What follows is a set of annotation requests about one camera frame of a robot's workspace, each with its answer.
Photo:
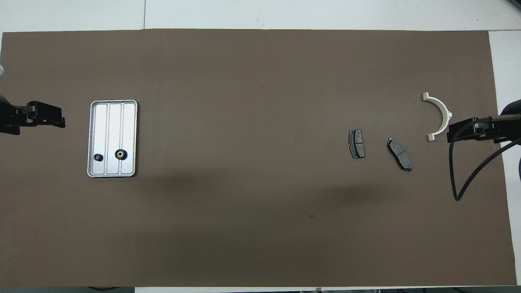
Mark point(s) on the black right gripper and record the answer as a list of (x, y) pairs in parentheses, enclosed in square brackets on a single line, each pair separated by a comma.
[(508, 126)]

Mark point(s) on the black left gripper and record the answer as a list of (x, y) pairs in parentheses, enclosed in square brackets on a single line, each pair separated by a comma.
[(12, 118)]

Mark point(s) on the small black bearing gear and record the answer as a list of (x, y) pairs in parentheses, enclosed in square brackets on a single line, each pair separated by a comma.
[(95, 157)]

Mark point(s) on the large black bearing gear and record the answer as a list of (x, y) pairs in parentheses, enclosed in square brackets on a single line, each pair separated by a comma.
[(117, 154)]

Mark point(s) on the silver metal tray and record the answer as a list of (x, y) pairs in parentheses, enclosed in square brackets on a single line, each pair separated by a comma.
[(114, 122)]

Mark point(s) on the elongated dark grey brake pad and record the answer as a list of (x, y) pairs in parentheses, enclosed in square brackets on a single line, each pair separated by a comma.
[(399, 154)]

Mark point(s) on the rectangular dark grey brake pad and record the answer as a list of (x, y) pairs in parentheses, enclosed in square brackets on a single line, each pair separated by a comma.
[(357, 142)]

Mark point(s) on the brown table mat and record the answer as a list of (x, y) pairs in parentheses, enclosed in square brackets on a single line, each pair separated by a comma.
[(260, 81)]

